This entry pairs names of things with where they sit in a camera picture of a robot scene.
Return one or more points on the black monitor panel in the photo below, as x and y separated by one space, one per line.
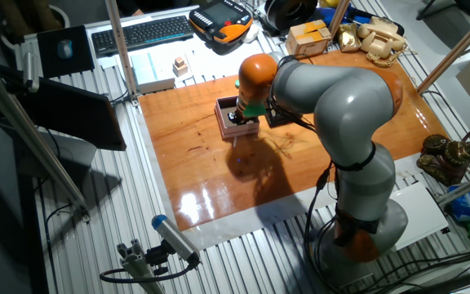
72 114

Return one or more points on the white flat box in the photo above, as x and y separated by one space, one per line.
153 73

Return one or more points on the small wooden block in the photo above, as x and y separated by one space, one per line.
179 62

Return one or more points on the large wooden block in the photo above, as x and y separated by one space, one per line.
180 71

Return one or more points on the yellow object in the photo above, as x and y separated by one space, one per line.
329 3

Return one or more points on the gold foil bag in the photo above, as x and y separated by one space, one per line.
348 36

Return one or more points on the aluminium frame post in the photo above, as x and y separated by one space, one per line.
121 49

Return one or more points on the green printed wrist mount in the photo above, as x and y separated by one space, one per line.
255 110

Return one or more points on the cardboard box yellow tape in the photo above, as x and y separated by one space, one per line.
306 38

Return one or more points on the antique brass telephone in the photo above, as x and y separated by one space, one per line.
443 159

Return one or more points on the glossy wooden board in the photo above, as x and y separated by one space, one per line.
186 171

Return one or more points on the grey monitor base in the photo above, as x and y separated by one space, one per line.
67 155

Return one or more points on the short aluminium profile mount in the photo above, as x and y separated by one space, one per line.
137 265

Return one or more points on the long diagonal aluminium bar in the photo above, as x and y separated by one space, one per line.
35 139

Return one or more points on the black keyboard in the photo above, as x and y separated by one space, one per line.
141 34

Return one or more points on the white rimmed pot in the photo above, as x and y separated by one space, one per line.
35 16

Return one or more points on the grey camera blue cap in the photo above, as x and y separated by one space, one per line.
176 239

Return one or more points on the wooden coloured bar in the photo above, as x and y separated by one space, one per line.
339 16

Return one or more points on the grey aluminium frame bar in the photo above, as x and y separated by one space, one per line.
467 185

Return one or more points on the person hand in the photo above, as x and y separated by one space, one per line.
138 12

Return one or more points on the grey cylindrical camera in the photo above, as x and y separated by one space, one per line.
31 71

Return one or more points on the cream rotary telephone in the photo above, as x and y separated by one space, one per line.
378 36

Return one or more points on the blue plastic bag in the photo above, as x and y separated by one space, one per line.
465 204

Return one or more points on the grey computer mouse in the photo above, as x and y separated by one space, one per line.
65 49

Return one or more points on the white rounded object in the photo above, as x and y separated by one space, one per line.
250 33

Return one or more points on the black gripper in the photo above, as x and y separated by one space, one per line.
247 120

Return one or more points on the beige diagonal frame bar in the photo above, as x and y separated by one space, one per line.
459 45

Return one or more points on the black mouse pad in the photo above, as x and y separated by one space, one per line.
47 61

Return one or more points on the orange black teach pendant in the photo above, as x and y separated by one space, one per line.
223 18

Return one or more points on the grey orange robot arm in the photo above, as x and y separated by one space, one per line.
341 102

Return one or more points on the white flat panel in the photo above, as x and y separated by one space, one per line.
422 212

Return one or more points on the white paper sheets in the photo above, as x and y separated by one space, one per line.
218 57

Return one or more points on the black round spool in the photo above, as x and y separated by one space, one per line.
288 16

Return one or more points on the dark blue square gift box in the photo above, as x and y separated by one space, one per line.
280 120

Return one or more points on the black office chair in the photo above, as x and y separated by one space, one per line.
463 6

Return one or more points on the blue tool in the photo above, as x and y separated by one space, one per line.
325 14

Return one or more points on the pink square gift box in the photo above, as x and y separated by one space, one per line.
235 132

